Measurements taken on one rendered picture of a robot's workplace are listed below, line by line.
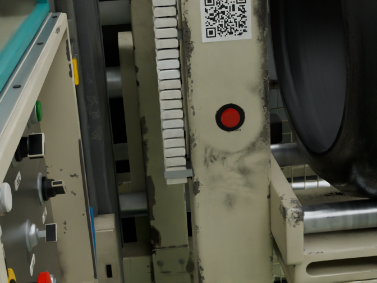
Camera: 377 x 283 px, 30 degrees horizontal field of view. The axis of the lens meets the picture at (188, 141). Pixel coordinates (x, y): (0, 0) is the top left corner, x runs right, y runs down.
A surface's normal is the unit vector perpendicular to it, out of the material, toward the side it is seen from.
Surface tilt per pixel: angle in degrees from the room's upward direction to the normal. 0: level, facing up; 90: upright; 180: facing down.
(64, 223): 90
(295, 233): 90
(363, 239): 0
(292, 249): 90
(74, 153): 90
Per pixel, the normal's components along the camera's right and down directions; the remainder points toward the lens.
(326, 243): -0.06, -0.94
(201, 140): 0.09, 0.33
